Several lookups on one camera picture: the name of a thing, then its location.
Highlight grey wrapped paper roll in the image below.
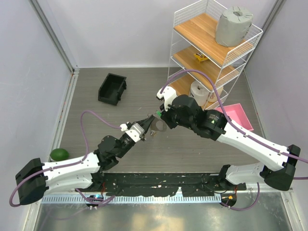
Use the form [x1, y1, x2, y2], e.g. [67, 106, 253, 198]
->
[215, 6, 253, 47]

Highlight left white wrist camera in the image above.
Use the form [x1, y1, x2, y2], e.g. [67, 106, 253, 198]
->
[125, 122, 145, 143]

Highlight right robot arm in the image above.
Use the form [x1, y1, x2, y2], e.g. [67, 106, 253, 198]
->
[156, 93, 300, 191]

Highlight white toilet paper roll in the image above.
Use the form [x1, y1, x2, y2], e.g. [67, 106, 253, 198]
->
[189, 81, 209, 106]

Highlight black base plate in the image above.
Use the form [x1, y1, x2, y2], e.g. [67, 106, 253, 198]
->
[78, 172, 247, 197]

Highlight green lime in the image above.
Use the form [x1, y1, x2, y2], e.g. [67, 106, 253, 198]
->
[50, 148, 69, 161]

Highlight white cable duct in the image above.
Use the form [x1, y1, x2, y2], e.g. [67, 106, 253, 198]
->
[41, 193, 221, 204]

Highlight beige cup with print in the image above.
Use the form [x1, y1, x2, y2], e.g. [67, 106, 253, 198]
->
[208, 87, 224, 103]

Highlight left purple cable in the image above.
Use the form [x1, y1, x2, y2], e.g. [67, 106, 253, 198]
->
[9, 110, 127, 208]

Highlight black plastic bin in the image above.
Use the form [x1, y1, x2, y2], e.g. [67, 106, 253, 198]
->
[98, 73, 127, 106]

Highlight yellow toy car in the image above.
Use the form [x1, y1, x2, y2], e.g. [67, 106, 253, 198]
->
[194, 53, 208, 62]

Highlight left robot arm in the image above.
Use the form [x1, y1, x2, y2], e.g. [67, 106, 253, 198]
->
[9, 115, 155, 207]

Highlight pink plastic tray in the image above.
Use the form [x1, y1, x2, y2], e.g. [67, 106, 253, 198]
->
[224, 103, 254, 131]

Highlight white wire wooden shelf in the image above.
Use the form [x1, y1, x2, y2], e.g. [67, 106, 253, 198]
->
[169, 0, 263, 102]

